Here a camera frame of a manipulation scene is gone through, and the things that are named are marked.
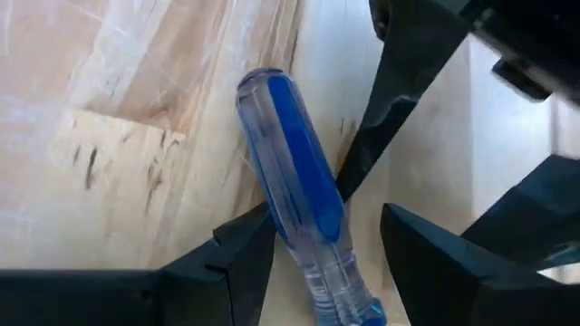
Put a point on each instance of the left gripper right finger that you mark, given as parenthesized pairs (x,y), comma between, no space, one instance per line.
(453,290)

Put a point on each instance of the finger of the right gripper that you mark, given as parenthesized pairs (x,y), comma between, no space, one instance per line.
(544,213)
(408,54)

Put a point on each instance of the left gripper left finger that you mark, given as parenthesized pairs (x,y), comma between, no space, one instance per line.
(136,299)

